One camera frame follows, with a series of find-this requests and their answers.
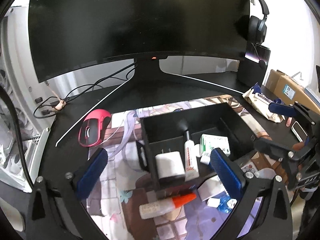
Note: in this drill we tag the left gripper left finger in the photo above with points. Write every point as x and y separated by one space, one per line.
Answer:
44 220

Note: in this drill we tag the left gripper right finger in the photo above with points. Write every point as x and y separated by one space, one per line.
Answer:
273 220

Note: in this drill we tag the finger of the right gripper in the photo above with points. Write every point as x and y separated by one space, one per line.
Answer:
299 112
276 150

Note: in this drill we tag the white remote coloured buttons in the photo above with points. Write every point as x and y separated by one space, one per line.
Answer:
249 167

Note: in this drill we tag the blue bottle with label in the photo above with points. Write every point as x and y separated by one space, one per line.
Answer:
224 204

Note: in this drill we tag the white charger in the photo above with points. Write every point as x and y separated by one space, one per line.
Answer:
211 188
169 165

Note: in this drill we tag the small white green box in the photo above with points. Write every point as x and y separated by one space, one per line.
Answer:
209 142

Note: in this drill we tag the white ointment tube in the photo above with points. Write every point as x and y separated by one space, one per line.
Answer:
191 166

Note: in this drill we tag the glue bottle orange cap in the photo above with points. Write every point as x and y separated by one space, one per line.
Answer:
161 207

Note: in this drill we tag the blue bottle white cap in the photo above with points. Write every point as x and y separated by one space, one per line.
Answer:
205 158

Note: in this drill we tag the person's right hand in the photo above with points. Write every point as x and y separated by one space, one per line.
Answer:
300 144

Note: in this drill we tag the small pink cylinder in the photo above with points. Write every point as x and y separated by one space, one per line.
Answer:
288 122

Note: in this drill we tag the brown cardboard box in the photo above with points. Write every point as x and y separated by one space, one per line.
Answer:
288 90

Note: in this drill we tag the smartphone white edge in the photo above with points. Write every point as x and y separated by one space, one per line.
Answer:
297 130

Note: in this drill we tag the beige snack bag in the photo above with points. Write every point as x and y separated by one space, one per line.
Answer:
260 103

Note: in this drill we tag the anime print desk mat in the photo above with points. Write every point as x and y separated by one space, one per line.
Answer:
135 137

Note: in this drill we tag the black speaker box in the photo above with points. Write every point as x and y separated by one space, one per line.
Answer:
254 66

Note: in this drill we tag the pink black computer mouse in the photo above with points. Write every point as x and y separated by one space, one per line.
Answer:
92 130

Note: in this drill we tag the black headphones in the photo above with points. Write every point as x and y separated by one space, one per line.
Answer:
257 30

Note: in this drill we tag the black cardboard box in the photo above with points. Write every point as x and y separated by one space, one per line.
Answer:
165 133

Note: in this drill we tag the black curved monitor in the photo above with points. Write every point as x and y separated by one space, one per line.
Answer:
67 35

